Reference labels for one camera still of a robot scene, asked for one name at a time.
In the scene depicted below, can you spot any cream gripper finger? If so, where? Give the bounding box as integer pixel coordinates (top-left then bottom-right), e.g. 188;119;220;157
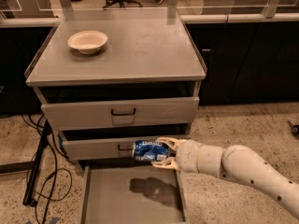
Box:
151;157;179;171
156;137;184;151

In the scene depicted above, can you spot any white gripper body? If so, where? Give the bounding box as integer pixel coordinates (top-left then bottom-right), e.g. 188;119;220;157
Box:
176;139;202;173

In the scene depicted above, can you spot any blue crushed pepsi can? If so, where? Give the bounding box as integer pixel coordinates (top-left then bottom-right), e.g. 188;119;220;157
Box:
132;140;169;161

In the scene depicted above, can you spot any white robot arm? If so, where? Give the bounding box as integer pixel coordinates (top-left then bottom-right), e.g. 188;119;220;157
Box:
151;137;299;219

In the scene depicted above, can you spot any grey bottom drawer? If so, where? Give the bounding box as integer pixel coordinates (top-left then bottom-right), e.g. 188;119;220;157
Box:
78;159;188;224

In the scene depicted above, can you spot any grey drawer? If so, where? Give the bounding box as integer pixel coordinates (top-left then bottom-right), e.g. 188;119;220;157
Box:
78;159;188;224
41;97;199;131
61;133;192;161

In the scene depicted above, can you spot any grey middle drawer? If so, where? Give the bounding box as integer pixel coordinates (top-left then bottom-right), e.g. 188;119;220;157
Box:
61;133;192;161

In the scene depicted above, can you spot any grey drawer cabinet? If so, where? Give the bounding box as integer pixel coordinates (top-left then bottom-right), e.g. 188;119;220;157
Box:
24;7;208;224

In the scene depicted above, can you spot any grey top drawer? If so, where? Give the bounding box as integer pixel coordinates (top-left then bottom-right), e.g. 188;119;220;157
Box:
41;97;199;131

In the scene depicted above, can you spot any dark caster wheel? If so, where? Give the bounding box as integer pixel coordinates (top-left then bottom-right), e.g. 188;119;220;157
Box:
288;120;299;135

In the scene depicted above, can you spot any white paper bowl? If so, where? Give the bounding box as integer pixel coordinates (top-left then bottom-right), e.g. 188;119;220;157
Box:
67;31;107;55

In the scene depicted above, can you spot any black metal floor bar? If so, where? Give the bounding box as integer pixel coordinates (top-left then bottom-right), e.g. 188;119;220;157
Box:
22;121;51;205

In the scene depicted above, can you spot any black floor cable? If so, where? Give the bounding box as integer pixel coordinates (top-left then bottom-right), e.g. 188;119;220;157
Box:
20;113;76;224

